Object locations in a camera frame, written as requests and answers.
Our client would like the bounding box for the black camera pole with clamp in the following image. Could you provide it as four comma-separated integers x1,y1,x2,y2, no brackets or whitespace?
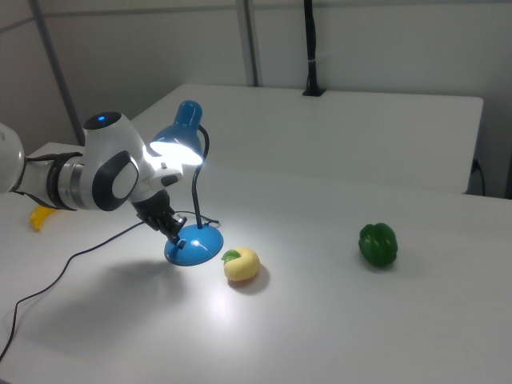
302,0,326,98

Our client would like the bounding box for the yellow plastic banana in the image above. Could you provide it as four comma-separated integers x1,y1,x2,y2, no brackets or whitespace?
30,204,61,233

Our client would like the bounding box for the green bell pepper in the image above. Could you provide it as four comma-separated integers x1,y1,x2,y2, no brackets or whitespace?
358,222,399,269

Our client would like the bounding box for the thin black lamp cable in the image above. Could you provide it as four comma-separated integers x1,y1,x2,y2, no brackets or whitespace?
0,210,220,361

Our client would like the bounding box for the yellow peach with green leaf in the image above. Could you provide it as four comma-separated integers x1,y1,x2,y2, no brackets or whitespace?
221,246,262,283

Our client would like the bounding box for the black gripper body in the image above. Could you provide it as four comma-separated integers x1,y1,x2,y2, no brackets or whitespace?
130,190,179,237

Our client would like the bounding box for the grey metal partition post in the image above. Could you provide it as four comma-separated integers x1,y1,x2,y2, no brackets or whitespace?
30,0,87,147
242,0,265,87

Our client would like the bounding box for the blue gooseneck desk lamp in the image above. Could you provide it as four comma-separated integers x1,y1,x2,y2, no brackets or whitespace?
149,99,224,266

